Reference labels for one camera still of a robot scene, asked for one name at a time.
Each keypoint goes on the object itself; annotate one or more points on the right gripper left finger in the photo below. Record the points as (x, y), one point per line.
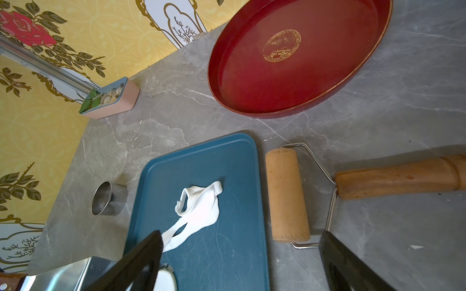
(136, 271)

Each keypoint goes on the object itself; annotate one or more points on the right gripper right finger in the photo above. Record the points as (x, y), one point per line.
(344, 270)

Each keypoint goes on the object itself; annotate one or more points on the round white dumpling wrapper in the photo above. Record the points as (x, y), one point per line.
(166, 280)

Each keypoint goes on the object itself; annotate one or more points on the metal dough scraper wooden handle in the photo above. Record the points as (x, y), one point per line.
(73, 277)

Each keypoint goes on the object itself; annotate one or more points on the wooden rolling pin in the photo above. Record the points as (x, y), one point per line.
(288, 212)

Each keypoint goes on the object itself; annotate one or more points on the small glass cup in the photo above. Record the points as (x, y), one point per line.
(109, 199)

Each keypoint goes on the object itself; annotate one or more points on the white dough lump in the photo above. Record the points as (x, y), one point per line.
(197, 208)

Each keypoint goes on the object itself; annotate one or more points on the teal plastic tray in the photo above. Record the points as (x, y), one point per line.
(231, 254)

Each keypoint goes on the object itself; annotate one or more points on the pink rectangular planter box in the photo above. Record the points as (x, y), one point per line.
(117, 97)

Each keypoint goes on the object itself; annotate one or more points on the red round tray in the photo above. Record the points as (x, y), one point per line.
(278, 58)

